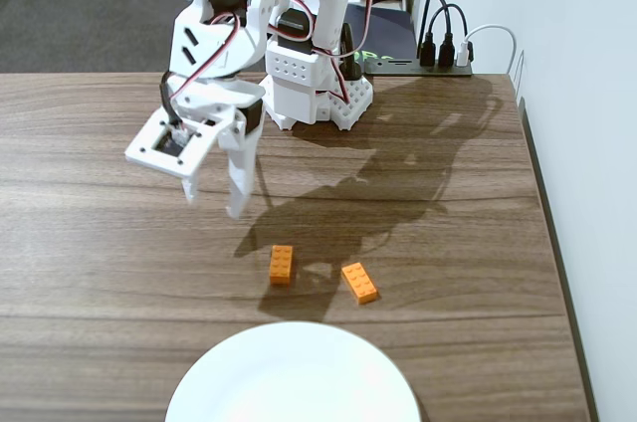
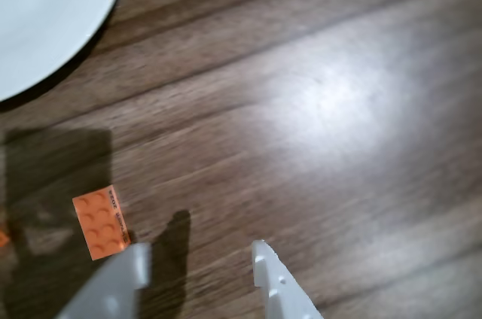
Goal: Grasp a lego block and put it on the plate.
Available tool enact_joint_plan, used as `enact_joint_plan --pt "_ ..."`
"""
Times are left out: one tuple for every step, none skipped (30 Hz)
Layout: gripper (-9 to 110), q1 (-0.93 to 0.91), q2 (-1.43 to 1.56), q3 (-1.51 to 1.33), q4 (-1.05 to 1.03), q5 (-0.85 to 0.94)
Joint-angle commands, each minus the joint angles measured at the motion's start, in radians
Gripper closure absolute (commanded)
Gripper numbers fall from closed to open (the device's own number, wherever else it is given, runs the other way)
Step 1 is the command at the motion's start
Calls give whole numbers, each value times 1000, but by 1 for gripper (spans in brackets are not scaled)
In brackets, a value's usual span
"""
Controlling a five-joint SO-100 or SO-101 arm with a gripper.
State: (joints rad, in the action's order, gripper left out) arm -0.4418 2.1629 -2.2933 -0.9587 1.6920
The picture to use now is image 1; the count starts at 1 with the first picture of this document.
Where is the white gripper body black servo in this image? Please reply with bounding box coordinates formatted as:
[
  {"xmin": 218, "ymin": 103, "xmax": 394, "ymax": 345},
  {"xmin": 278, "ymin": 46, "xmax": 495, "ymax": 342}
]
[{"xmin": 162, "ymin": 75, "xmax": 266, "ymax": 138}]

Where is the black usb hub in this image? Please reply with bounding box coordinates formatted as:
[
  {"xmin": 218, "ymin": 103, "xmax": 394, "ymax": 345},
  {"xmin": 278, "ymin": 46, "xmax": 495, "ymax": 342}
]
[{"xmin": 364, "ymin": 56, "xmax": 474, "ymax": 78}]

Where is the orange lego block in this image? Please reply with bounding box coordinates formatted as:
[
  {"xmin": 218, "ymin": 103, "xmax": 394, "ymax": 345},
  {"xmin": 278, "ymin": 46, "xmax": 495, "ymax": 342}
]
[
  {"xmin": 267, "ymin": 244, "xmax": 296, "ymax": 286},
  {"xmin": 340, "ymin": 261, "xmax": 381, "ymax": 307}
]

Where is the white usb cable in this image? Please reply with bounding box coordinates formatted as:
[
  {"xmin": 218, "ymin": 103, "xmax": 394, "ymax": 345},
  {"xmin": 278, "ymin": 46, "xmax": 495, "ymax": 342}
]
[{"xmin": 457, "ymin": 23, "xmax": 518, "ymax": 78}]

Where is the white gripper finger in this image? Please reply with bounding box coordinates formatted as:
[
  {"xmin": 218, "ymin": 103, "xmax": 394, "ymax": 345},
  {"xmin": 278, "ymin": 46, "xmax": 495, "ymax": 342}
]
[
  {"xmin": 181, "ymin": 173, "xmax": 199, "ymax": 206},
  {"xmin": 217, "ymin": 115, "xmax": 266, "ymax": 221}
]

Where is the dark navy folder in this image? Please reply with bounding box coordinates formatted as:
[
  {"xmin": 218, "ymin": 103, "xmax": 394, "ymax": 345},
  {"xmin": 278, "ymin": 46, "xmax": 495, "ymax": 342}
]
[{"xmin": 345, "ymin": 3, "xmax": 417, "ymax": 63}]

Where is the black camera cable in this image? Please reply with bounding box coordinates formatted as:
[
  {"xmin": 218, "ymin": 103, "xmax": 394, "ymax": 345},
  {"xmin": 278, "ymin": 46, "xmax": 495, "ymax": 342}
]
[{"xmin": 159, "ymin": 71, "xmax": 184, "ymax": 133}]

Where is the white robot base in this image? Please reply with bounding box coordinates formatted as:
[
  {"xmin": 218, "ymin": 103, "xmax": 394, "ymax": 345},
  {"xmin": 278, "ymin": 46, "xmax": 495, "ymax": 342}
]
[{"xmin": 263, "ymin": 38, "xmax": 375, "ymax": 132}]

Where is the white round plate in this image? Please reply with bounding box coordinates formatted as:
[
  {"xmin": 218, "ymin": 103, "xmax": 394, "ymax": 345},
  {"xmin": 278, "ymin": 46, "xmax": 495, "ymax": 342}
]
[{"xmin": 164, "ymin": 320, "xmax": 422, "ymax": 422}]

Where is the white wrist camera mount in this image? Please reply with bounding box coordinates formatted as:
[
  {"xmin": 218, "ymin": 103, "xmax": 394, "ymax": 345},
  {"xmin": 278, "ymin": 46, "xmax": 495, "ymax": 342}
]
[{"xmin": 123, "ymin": 107, "xmax": 232, "ymax": 180}]

